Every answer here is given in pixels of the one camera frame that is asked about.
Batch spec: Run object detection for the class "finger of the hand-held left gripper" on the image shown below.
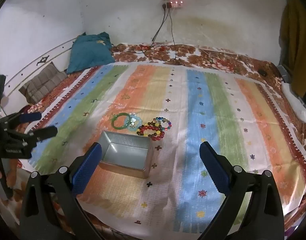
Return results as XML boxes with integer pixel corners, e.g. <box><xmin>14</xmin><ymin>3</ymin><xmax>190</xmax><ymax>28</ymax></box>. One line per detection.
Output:
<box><xmin>8</xmin><ymin>126</ymin><xmax>59</xmax><ymax>147</ymax></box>
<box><xmin>0</xmin><ymin>112</ymin><xmax>43</xmax><ymax>128</ymax></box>

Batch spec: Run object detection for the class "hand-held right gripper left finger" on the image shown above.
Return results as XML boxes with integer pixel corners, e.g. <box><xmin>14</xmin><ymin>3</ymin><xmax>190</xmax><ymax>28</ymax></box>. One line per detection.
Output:
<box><xmin>19</xmin><ymin>142</ymin><xmax>105</xmax><ymax>240</ymax></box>

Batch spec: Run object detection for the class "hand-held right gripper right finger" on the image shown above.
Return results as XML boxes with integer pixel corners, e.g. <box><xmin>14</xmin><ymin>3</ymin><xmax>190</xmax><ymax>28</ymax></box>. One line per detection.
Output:
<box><xmin>199</xmin><ymin>141</ymin><xmax>286</xmax><ymax>240</ymax></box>

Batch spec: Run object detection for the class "silver metal tin box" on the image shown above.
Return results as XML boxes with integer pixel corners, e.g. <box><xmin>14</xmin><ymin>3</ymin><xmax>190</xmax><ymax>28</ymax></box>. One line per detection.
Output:
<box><xmin>98</xmin><ymin>130</ymin><xmax>152</xmax><ymax>179</ymax></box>

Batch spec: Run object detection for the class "green jade bangle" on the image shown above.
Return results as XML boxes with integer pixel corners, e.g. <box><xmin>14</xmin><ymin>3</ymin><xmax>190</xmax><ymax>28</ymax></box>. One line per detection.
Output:
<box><xmin>111</xmin><ymin>113</ymin><xmax>131</xmax><ymax>130</ymax></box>

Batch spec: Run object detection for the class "light blue bracelet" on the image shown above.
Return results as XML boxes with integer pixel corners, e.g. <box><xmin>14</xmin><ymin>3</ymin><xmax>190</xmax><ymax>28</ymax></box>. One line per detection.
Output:
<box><xmin>127</xmin><ymin>114</ymin><xmax>143</xmax><ymax>131</ymax></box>

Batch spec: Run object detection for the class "multicoloured bead bracelet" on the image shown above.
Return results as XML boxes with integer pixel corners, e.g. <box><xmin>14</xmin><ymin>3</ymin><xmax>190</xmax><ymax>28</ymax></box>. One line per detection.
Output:
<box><xmin>153</xmin><ymin>116</ymin><xmax>172</xmax><ymax>132</ymax></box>

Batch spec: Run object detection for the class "red bead bracelet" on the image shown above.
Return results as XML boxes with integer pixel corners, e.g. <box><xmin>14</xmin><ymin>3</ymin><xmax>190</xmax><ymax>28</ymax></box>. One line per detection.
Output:
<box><xmin>137</xmin><ymin>122</ymin><xmax>166</xmax><ymax>141</ymax></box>

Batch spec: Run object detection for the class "brown striped cushion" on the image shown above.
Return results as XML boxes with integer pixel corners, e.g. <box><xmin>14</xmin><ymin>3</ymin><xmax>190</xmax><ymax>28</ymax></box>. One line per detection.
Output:
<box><xmin>18</xmin><ymin>61</ymin><xmax>68</xmax><ymax>105</ymax></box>

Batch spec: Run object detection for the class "white bed headboard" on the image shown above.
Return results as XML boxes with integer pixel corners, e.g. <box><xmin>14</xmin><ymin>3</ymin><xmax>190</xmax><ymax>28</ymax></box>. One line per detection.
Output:
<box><xmin>1</xmin><ymin>36</ymin><xmax>78</xmax><ymax>113</ymax></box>

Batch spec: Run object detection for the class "teal quilt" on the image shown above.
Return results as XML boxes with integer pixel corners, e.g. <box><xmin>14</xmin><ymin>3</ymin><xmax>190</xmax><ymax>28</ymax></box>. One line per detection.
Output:
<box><xmin>66</xmin><ymin>32</ymin><xmax>116</xmax><ymax>75</ymax></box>

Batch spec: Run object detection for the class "striped patterned mat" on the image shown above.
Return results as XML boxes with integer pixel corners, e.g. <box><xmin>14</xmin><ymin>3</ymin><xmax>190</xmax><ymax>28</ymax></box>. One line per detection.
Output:
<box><xmin>28</xmin><ymin>64</ymin><xmax>306</xmax><ymax>233</ymax></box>

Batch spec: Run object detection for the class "white rolled pillow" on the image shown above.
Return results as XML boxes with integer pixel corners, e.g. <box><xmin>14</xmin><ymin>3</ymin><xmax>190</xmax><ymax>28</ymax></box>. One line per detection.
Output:
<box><xmin>281</xmin><ymin>82</ymin><xmax>306</xmax><ymax>123</ymax></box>

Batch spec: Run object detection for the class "colourful striped tablecloth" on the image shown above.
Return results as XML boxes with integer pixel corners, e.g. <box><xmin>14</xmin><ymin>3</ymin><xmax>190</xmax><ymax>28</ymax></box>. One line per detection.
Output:
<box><xmin>0</xmin><ymin>42</ymin><xmax>306</xmax><ymax>240</ymax></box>

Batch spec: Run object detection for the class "yellow hanging cloth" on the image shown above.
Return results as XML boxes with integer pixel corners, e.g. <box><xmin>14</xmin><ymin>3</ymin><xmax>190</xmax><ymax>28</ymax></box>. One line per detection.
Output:
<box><xmin>279</xmin><ymin>0</ymin><xmax>306</xmax><ymax>98</ymax></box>

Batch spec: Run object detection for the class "white power strip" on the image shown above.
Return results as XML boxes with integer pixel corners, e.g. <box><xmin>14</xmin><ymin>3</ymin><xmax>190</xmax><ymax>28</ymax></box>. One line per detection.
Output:
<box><xmin>161</xmin><ymin>0</ymin><xmax>184</xmax><ymax>9</ymax></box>

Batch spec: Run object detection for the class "black power cable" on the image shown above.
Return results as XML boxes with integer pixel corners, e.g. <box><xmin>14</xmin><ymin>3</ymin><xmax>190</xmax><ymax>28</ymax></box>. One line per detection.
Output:
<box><xmin>149</xmin><ymin>8</ymin><xmax>169</xmax><ymax>48</ymax></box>
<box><xmin>169</xmin><ymin>8</ymin><xmax>180</xmax><ymax>61</ymax></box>

